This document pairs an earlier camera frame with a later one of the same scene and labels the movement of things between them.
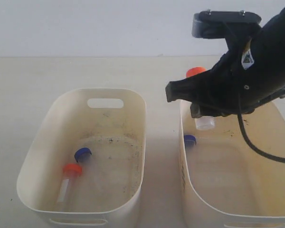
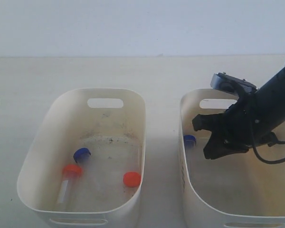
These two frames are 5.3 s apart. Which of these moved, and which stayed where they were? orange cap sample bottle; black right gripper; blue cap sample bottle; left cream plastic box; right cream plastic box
Moved: black right gripper; orange cap sample bottle
Stayed: right cream plastic box; blue cap sample bottle; left cream plastic box
